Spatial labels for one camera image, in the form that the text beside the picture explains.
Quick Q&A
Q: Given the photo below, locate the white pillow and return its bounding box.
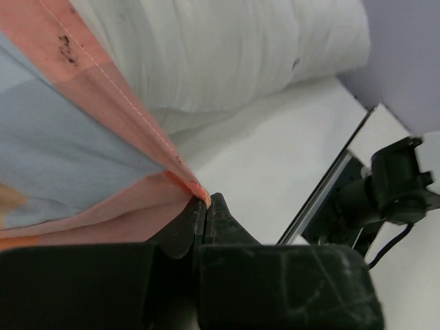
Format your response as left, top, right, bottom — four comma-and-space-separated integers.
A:
72, 1, 371, 134

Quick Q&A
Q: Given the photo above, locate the multicolour patchwork pillowcase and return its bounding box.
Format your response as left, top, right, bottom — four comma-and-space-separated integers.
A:
1, 1, 211, 250

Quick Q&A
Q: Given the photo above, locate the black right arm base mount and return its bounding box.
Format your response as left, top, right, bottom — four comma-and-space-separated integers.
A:
279, 104, 439, 268

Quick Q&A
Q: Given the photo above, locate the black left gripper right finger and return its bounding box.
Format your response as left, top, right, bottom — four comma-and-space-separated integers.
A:
204, 193, 259, 245

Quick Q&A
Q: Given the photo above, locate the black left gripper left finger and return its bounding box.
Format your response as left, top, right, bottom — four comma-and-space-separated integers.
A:
151, 197, 206, 259

